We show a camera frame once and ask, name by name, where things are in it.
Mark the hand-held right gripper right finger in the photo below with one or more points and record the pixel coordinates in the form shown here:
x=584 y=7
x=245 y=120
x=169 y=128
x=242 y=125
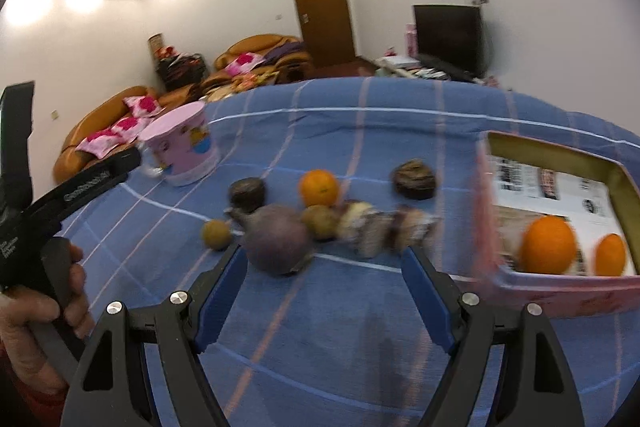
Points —
x=430 y=302

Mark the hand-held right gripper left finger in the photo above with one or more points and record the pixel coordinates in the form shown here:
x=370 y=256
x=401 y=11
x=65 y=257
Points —
x=222 y=302

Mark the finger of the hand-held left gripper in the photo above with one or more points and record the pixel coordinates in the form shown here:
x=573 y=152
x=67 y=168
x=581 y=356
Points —
x=95 y=179

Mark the small brown round fruit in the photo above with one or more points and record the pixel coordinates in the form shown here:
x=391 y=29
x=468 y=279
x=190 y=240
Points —
x=216 y=234

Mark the purple fig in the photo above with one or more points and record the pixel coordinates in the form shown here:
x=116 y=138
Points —
x=277 y=239

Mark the dark brown wrinkled fruit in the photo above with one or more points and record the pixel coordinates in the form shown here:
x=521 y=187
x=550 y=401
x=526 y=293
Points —
x=247 y=194
x=414 y=179

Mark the pink tin box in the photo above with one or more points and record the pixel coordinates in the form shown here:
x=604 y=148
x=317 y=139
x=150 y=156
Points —
x=550 y=302

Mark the olive-brown kiwi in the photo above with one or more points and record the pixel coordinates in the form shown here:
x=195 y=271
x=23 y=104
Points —
x=320 y=222

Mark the large orange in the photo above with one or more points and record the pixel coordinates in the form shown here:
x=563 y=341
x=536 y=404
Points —
x=547 y=244

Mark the small orange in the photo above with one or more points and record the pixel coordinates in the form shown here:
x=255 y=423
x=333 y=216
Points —
x=611 y=254
x=319 y=188

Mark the person's left forearm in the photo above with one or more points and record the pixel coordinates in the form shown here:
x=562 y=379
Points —
x=35 y=402

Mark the person's left hand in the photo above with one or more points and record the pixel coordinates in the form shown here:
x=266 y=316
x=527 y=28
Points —
x=30 y=322

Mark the pink floral pillow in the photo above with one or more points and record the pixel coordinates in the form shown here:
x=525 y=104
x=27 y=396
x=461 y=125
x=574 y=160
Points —
x=142 y=105
x=97 y=144
x=242 y=62
x=125 y=127

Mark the orange leather sofa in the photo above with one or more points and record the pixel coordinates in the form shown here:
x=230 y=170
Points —
x=270 y=44
x=100 y=112

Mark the black cluttered rack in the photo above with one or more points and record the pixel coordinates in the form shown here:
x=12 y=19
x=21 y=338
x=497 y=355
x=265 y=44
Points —
x=180 y=69

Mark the brown cardboard box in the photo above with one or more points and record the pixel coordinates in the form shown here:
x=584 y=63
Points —
x=156 y=44

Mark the blue plaid blanket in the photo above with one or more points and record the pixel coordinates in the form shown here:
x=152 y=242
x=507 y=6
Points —
x=350 y=132

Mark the cluttered TV stand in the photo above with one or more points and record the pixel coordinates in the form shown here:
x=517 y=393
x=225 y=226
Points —
x=425 y=69

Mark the pink bottle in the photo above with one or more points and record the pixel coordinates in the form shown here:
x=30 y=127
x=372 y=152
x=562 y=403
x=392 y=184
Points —
x=411 y=39

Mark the black television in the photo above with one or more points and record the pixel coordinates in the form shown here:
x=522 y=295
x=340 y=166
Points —
x=447 y=37

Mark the brown wooden door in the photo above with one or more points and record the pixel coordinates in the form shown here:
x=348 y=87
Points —
x=320 y=7

